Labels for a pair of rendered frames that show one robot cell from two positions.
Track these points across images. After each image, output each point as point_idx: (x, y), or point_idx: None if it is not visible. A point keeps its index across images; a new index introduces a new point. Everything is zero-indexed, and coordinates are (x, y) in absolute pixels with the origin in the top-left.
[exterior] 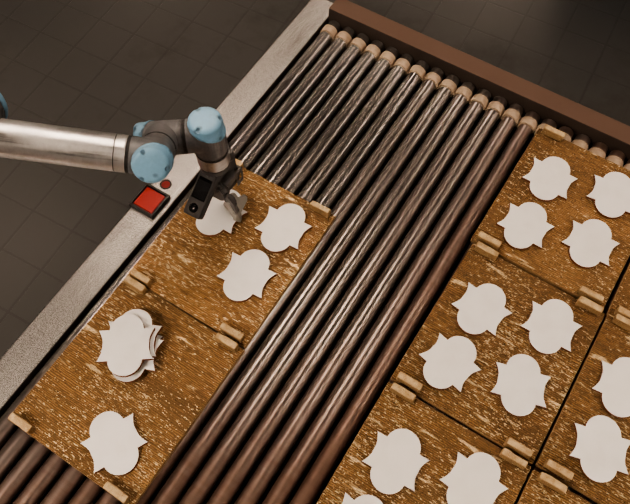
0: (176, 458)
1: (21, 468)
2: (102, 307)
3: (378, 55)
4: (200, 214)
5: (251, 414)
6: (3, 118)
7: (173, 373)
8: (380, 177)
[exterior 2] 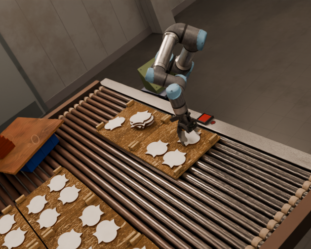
0: (106, 141)
1: (120, 108)
2: (161, 113)
3: (290, 204)
4: (170, 118)
5: (108, 156)
6: (172, 37)
7: (130, 134)
8: (194, 199)
